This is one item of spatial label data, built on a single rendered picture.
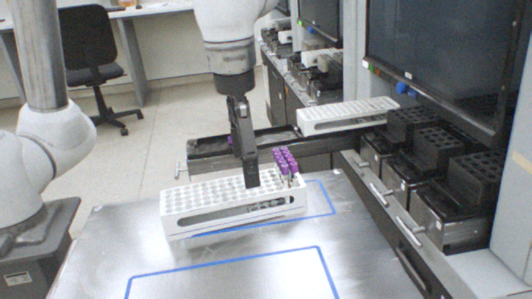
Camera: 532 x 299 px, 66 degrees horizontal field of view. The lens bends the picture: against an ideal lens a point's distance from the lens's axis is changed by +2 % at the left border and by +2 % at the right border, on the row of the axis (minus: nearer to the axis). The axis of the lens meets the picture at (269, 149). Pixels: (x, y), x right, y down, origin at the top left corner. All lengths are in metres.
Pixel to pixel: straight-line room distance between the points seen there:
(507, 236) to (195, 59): 4.16
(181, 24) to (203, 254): 4.00
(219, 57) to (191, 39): 3.98
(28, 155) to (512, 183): 1.08
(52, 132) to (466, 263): 1.05
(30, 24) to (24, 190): 0.40
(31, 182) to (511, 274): 1.10
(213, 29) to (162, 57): 4.04
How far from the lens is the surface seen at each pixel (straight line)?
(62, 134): 1.26
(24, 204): 1.21
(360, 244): 0.79
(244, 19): 0.70
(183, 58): 4.73
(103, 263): 0.86
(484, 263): 0.93
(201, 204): 0.83
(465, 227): 0.92
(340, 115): 1.21
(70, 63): 3.52
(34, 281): 1.29
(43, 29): 1.18
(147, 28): 4.69
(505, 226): 0.89
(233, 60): 0.71
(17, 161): 1.18
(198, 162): 1.17
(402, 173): 1.02
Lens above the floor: 1.33
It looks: 27 degrees down
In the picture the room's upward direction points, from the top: 6 degrees counter-clockwise
